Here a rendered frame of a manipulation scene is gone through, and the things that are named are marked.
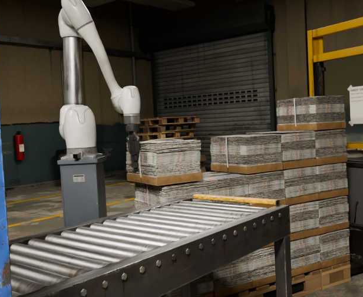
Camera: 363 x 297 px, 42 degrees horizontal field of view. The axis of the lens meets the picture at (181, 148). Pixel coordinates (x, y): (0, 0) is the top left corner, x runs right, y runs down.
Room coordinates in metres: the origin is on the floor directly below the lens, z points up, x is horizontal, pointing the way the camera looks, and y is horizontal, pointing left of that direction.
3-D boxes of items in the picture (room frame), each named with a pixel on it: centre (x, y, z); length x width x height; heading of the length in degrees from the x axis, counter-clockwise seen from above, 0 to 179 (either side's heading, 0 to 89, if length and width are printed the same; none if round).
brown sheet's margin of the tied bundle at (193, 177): (2.57, 0.05, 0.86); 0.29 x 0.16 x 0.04; 121
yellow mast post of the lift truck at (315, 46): (3.81, -1.12, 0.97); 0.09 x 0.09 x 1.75; 31
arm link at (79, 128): (2.46, 0.53, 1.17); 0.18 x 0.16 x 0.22; 21
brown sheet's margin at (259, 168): (2.99, -0.41, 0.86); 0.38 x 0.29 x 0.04; 31
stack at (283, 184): (2.93, -0.29, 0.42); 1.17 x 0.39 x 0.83; 121
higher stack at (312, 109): (3.30, -0.92, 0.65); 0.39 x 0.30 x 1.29; 31
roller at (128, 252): (1.44, 0.29, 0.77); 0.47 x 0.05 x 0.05; 51
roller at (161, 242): (1.54, 0.21, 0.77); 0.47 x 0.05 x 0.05; 51
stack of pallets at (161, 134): (9.74, 0.32, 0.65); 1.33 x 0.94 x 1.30; 145
